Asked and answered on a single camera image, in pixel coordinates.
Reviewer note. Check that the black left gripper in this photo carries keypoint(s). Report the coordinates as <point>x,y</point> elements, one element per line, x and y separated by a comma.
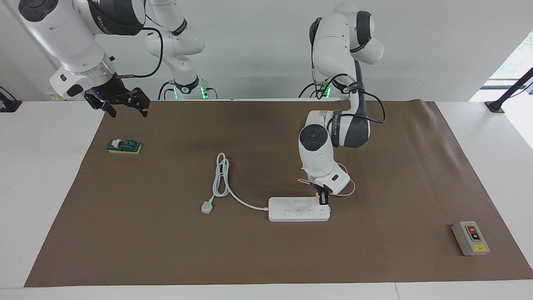
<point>322,192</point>

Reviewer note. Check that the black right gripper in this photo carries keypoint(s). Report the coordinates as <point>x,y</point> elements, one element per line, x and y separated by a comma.
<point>110,93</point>

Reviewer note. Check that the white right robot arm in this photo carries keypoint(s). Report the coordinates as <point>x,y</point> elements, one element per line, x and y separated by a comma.
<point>62,37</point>

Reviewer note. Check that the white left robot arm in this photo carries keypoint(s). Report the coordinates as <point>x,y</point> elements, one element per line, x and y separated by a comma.
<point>318,158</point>

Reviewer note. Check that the white power strip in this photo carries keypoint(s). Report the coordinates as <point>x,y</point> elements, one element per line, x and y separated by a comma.
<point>300,209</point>

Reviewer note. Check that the white three-pin plug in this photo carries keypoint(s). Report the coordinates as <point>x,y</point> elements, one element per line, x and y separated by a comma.
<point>207,207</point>

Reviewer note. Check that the brown table mat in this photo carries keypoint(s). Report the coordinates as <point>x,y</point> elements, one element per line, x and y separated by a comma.
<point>166,250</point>

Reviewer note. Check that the black monitor stand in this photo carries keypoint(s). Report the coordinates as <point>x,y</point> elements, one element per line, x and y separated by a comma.
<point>494,107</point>

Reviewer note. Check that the green knife switch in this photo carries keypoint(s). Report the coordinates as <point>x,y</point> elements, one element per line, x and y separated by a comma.
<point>125,146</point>

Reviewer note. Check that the grey on-off switch box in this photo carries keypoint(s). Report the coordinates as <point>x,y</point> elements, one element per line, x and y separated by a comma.
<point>469,239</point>

